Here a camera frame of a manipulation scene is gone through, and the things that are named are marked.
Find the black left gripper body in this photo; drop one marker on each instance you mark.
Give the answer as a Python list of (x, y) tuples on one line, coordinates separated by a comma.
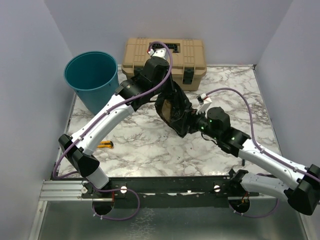
[(166, 88)]

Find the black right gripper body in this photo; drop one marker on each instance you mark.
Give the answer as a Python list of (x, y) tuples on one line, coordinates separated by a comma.
[(203, 126)]

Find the black plastic trash bag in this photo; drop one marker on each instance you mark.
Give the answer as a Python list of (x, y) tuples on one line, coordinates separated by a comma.
[(175, 109)]

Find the teal plastic trash bin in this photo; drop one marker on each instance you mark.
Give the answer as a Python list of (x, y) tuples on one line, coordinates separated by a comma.
[(94, 78)]

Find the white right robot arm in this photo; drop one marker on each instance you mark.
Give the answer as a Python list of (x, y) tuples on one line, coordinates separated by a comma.
[(298, 184)]

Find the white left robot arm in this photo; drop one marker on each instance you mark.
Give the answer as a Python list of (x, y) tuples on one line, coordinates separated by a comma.
[(131, 94)]

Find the tan plastic toolbox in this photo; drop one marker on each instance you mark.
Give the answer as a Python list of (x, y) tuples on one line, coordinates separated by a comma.
[(189, 62)]

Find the yellow black utility knife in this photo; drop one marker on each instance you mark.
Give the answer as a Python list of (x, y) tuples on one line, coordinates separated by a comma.
[(106, 144)]

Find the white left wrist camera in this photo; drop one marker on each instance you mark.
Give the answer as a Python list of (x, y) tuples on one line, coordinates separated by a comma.
[(160, 53)]

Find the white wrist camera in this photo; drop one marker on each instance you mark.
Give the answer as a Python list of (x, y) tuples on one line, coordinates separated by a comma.
[(160, 53), (204, 102)]

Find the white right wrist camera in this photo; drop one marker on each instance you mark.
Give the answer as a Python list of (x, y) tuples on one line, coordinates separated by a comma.
[(204, 102)]

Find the black front mounting rail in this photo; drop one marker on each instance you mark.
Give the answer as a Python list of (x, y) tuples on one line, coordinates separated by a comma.
[(167, 192)]

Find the aluminium extrusion frame rail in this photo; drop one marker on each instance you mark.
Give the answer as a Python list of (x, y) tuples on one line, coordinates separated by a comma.
[(64, 190)]

